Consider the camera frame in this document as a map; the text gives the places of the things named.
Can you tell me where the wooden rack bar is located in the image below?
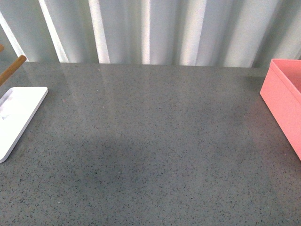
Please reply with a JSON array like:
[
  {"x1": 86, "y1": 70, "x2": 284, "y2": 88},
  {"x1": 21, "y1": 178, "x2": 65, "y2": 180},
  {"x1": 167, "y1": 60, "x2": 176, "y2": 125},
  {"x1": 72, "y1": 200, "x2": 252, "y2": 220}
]
[{"x1": 0, "y1": 55, "x2": 27, "y2": 86}]

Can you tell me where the pink plastic box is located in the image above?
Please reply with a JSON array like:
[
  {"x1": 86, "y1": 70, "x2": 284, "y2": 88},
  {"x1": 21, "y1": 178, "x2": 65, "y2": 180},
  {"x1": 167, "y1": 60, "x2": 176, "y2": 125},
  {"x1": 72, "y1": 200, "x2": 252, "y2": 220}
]
[{"x1": 260, "y1": 59, "x2": 301, "y2": 157}]

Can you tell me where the white rack base tray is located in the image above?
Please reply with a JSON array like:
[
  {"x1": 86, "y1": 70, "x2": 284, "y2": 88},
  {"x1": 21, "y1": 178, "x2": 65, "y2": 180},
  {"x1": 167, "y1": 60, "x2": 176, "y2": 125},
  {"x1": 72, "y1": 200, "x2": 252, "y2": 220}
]
[{"x1": 0, "y1": 87, "x2": 48, "y2": 163}]

